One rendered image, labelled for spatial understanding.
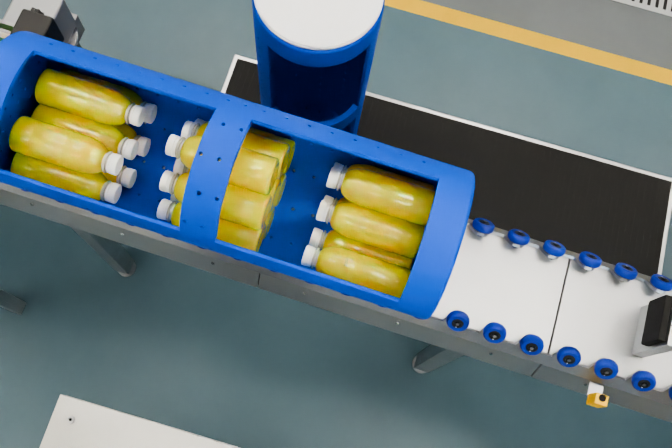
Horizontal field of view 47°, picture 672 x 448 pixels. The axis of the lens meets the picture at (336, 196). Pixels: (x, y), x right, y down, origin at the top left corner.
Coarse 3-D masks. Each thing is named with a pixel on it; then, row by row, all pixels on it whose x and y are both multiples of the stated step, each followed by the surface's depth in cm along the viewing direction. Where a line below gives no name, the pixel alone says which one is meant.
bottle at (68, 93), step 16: (48, 80) 143; (64, 80) 144; (80, 80) 144; (48, 96) 143; (64, 96) 143; (80, 96) 143; (96, 96) 143; (112, 96) 143; (80, 112) 144; (96, 112) 143; (112, 112) 143; (128, 112) 144
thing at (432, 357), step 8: (424, 352) 226; (432, 352) 210; (440, 352) 198; (448, 352) 194; (416, 360) 239; (424, 360) 221; (432, 360) 214; (440, 360) 209; (448, 360) 205; (416, 368) 239; (424, 368) 233; (432, 368) 228
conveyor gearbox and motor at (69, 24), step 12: (12, 0) 179; (24, 0) 179; (36, 0) 179; (48, 0) 179; (60, 0) 179; (12, 12) 178; (48, 12) 178; (60, 12) 180; (60, 24) 182; (72, 24) 188; (72, 36) 190
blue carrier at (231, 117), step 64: (0, 64) 133; (64, 64) 154; (128, 64) 141; (0, 128) 145; (256, 128) 153; (320, 128) 138; (64, 192) 138; (128, 192) 155; (192, 192) 131; (320, 192) 157; (448, 192) 132; (256, 256) 136; (448, 256) 129
